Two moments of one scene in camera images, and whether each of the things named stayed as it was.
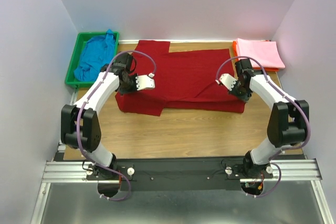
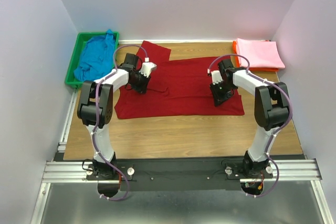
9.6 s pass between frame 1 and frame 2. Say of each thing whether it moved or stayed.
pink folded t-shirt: stayed
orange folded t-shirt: stayed
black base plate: stayed
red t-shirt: moved
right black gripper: moved
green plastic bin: stayed
